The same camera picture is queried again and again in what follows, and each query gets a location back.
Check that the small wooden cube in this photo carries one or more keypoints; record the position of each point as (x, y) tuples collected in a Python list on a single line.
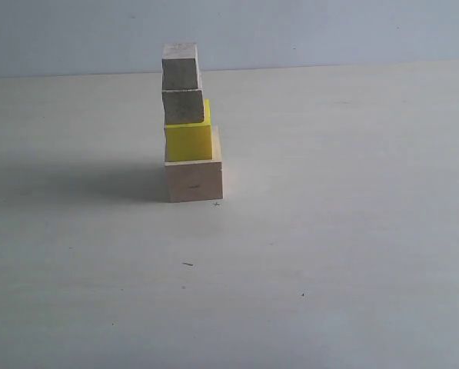
[(180, 68)]

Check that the large wooden cube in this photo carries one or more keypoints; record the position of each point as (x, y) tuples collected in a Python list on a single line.
[(196, 180)]

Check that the yellow cube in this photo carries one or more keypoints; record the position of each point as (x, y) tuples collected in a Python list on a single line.
[(190, 141)]

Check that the medium wooden cube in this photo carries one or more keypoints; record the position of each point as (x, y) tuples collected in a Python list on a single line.
[(183, 106)]

